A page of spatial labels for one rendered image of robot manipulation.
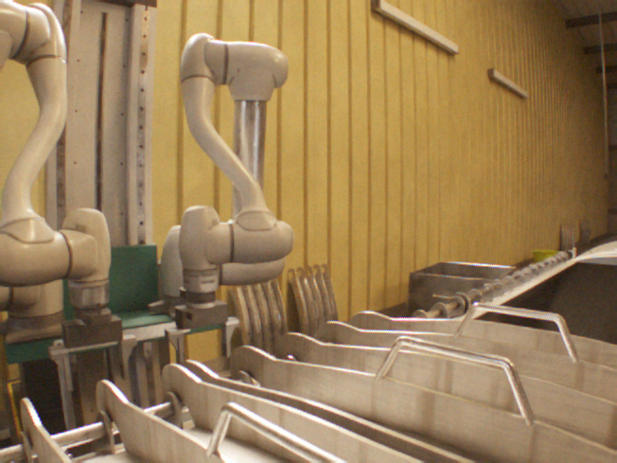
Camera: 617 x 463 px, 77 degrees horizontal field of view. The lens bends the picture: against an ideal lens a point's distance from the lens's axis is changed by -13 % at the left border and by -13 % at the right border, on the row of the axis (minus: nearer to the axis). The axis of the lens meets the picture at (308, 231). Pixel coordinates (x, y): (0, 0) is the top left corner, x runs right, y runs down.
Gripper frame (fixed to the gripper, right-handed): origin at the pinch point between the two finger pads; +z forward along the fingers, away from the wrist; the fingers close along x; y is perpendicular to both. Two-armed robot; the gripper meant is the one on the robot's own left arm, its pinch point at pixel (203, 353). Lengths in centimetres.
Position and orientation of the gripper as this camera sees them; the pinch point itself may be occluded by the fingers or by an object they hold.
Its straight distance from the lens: 118.4
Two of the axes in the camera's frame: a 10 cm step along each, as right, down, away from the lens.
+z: 0.0, 10.0, 0.7
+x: 7.6, -0.5, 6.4
